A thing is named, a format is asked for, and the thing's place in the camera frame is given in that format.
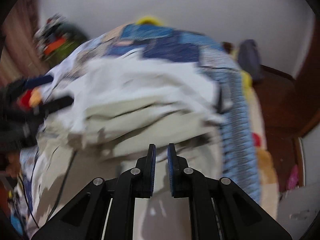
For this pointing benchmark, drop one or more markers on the white zip jacket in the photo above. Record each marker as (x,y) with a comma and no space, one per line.
(121,106)

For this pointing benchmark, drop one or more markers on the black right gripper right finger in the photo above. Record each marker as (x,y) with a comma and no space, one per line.
(219,209)

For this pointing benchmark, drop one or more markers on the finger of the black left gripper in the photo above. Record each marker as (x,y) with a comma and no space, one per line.
(53,106)
(38,81)

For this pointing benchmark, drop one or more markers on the grey bag by door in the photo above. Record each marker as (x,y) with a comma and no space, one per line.
(249,59)

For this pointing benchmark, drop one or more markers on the blue patchwork bedspread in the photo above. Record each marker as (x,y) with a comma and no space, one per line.
(152,42)

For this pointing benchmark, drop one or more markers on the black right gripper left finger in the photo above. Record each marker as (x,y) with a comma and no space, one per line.
(104,209)

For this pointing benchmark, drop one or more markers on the yellow pillow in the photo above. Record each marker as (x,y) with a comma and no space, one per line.
(149,20)

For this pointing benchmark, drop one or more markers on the dark wooden door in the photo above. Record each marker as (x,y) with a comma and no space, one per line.
(288,105)

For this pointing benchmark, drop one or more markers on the pile of clothes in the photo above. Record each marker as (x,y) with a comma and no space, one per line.
(57,39)

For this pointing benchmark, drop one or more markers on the striped brown curtain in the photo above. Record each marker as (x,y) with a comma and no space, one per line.
(19,56)

